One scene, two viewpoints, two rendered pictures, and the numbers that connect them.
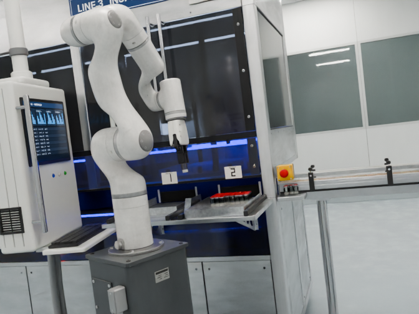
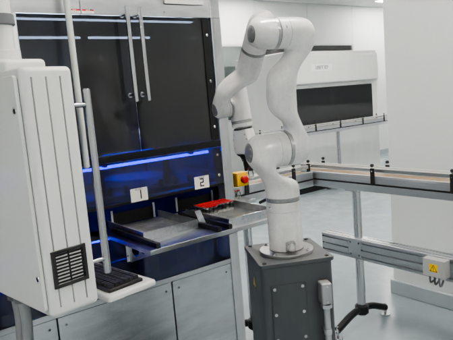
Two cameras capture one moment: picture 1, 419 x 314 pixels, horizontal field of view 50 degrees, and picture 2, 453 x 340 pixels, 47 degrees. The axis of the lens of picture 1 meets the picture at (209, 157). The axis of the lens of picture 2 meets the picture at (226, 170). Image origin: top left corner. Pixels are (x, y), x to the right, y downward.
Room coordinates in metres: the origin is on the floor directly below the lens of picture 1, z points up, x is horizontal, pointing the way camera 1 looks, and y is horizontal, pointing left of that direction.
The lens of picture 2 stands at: (0.65, 1.86, 1.42)
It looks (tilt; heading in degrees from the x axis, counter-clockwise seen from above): 8 degrees down; 305
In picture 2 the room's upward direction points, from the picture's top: 5 degrees counter-clockwise
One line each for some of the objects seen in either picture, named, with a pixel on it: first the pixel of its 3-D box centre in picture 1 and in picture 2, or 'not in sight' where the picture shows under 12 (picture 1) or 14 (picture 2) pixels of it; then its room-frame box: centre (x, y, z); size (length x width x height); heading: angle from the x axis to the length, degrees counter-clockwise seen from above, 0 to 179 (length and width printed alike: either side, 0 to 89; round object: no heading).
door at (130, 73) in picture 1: (125, 89); (83, 88); (2.37, 0.40, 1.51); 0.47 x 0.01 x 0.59; 72
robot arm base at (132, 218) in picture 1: (133, 222); (284, 225); (1.53, 0.29, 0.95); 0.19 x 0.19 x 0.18
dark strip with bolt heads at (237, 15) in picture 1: (245, 91); (212, 102); (2.16, -0.21, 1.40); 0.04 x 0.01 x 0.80; 72
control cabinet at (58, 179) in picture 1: (33, 161); (23, 182); (2.19, 0.85, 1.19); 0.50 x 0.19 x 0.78; 171
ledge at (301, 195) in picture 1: (292, 196); (238, 200); (2.18, -0.38, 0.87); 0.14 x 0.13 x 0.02; 162
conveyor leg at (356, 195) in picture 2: not in sight; (358, 252); (1.75, -0.97, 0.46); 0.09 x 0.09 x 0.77; 72
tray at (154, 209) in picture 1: (165, 204); (152, 224); (2.21, 0.24, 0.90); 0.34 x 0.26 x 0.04; 162
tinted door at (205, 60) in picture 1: (206, 75); (176, 82); (2.23, -0.03, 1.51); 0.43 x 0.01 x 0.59; 72
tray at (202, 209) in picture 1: (224, 204); (229, 212); (2.00, -0.04, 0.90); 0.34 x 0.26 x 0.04; 161
